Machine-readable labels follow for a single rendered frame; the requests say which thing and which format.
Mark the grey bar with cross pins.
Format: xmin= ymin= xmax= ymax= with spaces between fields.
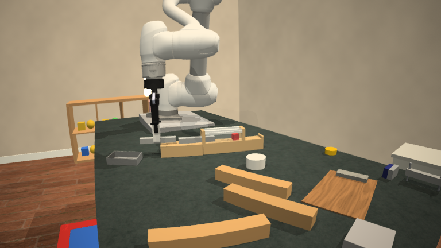
xmin=405 ymin=162 xmax=441 ymax=191

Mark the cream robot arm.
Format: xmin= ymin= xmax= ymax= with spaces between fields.
xmin=140 ymin=0 xmax=222 ymax=121

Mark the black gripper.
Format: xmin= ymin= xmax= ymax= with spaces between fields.
xmin=144 ymin=79 xmax=164 ymax=142

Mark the white square stick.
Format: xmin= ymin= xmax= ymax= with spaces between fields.
xmin=179 ymin=136 xmax=202 ymax=144
xmin=140 ymin=136 xmax=176 ymax=144

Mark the yellow short cylinder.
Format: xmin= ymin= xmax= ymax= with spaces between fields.
xmin=325 ymin=147 xmax=337 ymax=156

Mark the wooden clipboard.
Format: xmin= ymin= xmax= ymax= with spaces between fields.
xmin=301 ymin=169 xmax=377 ymax=220

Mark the cream short cylinder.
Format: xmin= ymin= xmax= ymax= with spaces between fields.
xmin=246 ymin=153 xmax=266 ymax=171

